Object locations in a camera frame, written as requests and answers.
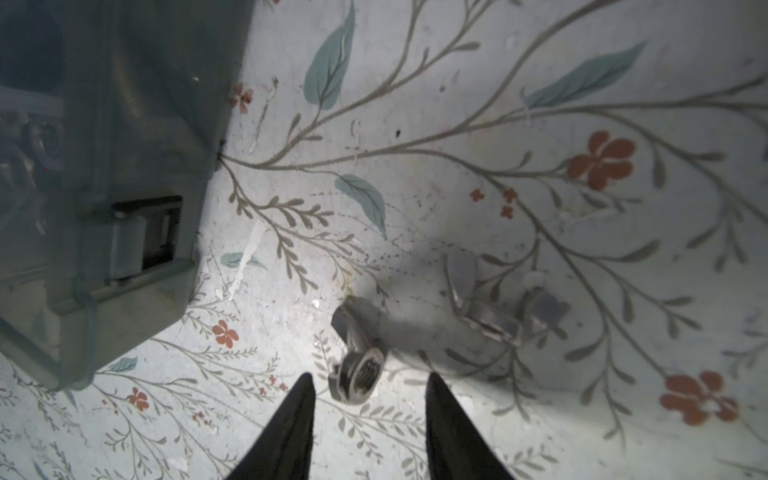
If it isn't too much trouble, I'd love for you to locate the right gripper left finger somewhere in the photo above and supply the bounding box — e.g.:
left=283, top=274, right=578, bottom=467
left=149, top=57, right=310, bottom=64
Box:
left=227, top=373, right=316, bottom=480

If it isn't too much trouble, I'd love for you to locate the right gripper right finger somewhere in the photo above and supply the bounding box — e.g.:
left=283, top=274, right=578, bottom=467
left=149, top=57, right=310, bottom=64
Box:
left=425, top=372, right=514, bottom=480

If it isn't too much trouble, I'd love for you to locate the silver wing nut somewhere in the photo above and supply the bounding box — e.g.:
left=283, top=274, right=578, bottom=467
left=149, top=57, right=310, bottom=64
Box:
left=445, top=252, right=570, bottom=347
left=328, top=296, right=388, bottom=406

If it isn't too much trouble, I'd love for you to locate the clear divided organizer box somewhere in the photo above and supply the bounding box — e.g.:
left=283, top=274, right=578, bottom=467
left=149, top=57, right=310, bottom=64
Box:
left=1, top=1, right=254, bottom=390

